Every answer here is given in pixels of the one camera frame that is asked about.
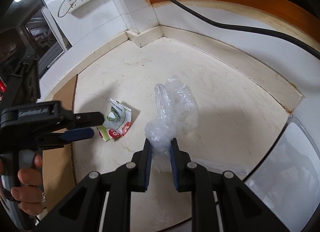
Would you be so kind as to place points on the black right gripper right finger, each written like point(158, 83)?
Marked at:
point(179, 160)

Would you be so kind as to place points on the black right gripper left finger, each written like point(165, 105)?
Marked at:
point(142, 170)

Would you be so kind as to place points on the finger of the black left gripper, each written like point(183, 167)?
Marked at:
point(88, 119)
point(77, 135)

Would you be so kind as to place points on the clear plastic bag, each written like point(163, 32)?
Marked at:
point(177, 115)

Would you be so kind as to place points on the person's left hand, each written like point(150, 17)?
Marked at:
point(29, 196)

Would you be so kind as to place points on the small green red wrapper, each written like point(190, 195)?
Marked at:
point(116, 123)

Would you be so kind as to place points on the brown cardboard sheet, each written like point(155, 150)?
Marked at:
point(57, 170)

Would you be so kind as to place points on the white washing machine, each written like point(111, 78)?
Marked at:
point(287, 178)

